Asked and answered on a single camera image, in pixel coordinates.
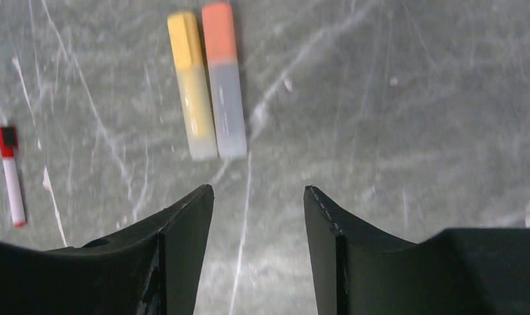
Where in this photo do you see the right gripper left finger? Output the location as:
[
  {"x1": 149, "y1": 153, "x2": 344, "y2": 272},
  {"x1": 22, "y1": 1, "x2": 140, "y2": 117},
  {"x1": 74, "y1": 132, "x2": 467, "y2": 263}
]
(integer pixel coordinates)
[{"x1": 0, "y1": 184, "x2": 214, "y2": 314}]

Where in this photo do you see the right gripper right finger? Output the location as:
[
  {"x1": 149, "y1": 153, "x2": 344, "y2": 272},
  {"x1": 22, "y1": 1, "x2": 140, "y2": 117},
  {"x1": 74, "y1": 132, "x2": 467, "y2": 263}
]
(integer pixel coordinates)
[{"x1": 303, "y1": 186, "x2": 530, "y2": 314}]

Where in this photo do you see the orange highlighter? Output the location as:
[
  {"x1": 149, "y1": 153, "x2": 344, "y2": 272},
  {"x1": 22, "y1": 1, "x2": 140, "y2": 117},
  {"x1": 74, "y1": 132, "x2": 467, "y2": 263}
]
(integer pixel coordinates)
[{"x1": 202, "y1": 1, "x2": 248, "y2": 159}]

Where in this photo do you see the yellow highlighter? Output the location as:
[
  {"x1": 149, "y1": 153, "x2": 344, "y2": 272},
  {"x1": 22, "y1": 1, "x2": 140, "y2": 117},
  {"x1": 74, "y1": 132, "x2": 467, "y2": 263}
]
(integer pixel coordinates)
[{"x1": 167, "y1": 11, "x2": 218, "y2": 161}]

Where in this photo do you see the red capped white marker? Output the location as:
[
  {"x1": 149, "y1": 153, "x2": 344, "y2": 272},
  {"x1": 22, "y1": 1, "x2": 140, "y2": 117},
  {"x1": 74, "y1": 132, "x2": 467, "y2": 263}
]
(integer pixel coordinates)
[{"x1": 0, "y1": 125, "x2": 26, "y2": 228}]

